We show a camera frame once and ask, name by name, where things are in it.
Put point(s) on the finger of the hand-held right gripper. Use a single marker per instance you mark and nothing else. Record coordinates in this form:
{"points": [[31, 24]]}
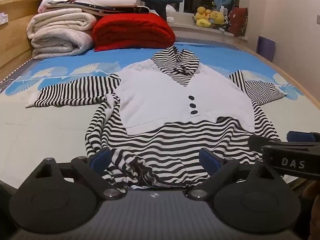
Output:
{"points": [[260, 142], [303, 137]]}

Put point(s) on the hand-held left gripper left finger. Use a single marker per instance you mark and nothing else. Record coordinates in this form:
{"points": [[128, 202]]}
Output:
{"points": [[100, 159]]}

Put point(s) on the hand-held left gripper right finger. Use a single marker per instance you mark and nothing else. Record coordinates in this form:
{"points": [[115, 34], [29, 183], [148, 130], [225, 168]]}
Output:
{"points": [[209, 160]]}

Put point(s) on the striped shirt with white vest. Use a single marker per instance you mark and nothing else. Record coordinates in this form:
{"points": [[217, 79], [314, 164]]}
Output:
{"points": [[175, 92]]}

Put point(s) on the person's right hand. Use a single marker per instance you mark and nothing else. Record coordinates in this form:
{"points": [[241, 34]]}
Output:
{"points": [[312, 192]]}

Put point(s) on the purple box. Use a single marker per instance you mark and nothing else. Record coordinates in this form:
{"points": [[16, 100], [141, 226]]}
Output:
{"points": [[266, 48]]}

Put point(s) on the dark red plush pillow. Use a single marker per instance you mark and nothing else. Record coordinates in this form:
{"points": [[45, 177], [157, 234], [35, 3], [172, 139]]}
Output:
{"points": [[238, 21]]}

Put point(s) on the yellow plush toy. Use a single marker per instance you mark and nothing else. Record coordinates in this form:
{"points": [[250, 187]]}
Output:
{"points": [[203, 17], [217, 17]]}

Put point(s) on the white folded quilt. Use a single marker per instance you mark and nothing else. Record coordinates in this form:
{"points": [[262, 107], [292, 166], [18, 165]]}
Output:
{"points": [[60, 32]]}

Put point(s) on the red folded blanket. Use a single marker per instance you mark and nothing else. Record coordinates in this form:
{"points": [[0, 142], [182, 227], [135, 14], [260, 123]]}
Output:
{"points": [[132, 30]]}

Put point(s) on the wooden headboard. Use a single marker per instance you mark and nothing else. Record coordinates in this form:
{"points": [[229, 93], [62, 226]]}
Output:
{"points": [[15, 35]]}

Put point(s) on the dark dotted folded cloth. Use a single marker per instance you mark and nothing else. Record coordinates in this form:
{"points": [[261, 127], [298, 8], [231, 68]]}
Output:
{"points": [[115, 8]]}

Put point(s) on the small white plush toy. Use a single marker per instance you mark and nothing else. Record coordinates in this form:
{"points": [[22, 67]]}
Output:
{"points": [[170, 11]]}

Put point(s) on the tissue box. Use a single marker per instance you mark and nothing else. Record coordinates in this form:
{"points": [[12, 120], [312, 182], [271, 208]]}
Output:
{"points": [[3, 18]]}

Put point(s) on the wooden bed frame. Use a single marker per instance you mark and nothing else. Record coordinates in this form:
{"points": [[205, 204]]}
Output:
{"points": [[300, 90]]}

